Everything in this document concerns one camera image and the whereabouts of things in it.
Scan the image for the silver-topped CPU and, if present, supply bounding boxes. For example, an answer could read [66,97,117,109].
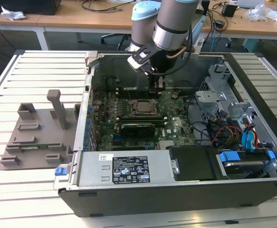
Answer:
[137,100,153,114]

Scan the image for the metal socket cover frame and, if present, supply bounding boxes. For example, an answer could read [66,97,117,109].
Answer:
[133,99,159,116]

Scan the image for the CPU socket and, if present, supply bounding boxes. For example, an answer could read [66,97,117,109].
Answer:
[128,98,160,117]

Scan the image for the pale blue teach pendant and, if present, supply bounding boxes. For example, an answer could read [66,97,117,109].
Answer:
[190,13,207,52]

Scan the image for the silver metal disk bay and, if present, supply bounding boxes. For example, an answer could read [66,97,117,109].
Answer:
[194,63,260,124]

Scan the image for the grey case corner latch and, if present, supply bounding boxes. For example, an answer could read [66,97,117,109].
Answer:
[84,51,98,67]

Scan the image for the black graphics card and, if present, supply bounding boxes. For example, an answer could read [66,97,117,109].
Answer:
[120,123,156,138]

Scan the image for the green motherboard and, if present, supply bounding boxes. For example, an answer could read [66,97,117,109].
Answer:
[90,87,201,152]

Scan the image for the silver finned chipset heatsink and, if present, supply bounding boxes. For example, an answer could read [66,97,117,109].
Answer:
[159,140,175,149]

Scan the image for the small black box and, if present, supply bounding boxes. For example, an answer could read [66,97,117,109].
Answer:
[221,3,238,18]

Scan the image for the teal storage box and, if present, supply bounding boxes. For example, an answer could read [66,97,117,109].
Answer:
[242,38,264,53]

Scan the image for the wooden desk white legs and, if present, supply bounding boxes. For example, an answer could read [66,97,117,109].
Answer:
[201,4,277,41]
[0,11,133,51]

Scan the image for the black plastic bay cover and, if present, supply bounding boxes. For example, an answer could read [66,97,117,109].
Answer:
[166,145,219,182]

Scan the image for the clear plastic bag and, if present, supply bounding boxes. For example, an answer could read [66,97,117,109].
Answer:
[245,4,273,22]

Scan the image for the silver power supply unit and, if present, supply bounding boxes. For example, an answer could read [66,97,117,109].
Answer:
[68,151,178,188]

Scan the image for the hard disk blue carrier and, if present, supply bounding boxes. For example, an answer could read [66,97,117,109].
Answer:
[215,149,276,181]

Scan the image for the black and silver PC case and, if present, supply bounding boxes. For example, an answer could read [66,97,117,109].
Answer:
[53,51,277,218]

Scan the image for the green RAM stick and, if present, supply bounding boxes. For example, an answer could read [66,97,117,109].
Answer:
[20,143,61,151]

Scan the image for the grey parts rack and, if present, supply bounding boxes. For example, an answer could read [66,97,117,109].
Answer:
[0,89,82,171]

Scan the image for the large black equipment box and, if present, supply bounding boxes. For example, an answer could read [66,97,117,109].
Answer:
[0,0,62,14]

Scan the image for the crumpled white paper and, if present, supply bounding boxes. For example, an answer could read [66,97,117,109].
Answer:
[0,6,27,21]

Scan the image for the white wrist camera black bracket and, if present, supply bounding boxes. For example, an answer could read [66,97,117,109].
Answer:
[127,43,158,71]

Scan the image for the red yellow power wires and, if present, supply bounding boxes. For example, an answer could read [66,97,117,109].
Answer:
[210,125,245,144]

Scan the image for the blue flat data cable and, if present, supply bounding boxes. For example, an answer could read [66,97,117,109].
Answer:
[241,118,258,152]

